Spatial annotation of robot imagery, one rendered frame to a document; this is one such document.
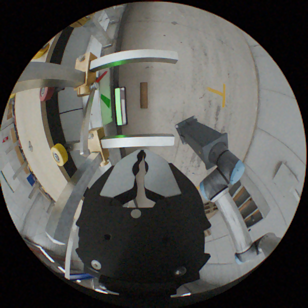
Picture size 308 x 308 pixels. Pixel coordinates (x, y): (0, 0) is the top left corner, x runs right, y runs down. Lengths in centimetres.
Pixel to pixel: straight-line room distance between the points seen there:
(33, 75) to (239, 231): 83
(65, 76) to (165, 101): 101
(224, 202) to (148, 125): 105
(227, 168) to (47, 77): 74
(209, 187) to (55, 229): 66
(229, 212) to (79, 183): 66
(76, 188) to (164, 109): 106
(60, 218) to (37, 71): 24
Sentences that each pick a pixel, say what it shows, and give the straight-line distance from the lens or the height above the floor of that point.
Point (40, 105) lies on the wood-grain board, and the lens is 43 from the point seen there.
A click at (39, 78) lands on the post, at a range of 20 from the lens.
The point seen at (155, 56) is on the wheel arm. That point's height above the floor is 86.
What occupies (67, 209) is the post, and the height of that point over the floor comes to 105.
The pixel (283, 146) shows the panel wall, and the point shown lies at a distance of 249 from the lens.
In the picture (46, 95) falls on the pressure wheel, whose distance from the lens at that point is 38.
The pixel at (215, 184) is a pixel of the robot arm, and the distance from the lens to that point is 59.
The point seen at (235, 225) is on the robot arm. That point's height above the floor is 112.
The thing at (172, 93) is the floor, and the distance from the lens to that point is 113.
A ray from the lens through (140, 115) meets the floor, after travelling 109.
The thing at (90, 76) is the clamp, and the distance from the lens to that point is 29.
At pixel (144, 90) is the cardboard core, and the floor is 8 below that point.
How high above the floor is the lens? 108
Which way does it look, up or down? 59 degrees down
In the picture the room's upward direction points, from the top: 175 degrees clockwise
